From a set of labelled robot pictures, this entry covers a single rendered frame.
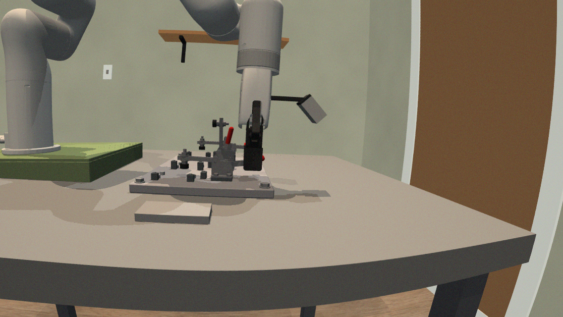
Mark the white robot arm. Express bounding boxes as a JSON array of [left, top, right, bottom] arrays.
[[0, 0, 327, 155]]

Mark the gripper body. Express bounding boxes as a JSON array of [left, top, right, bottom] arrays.
[[236, 66, 279, 130]]

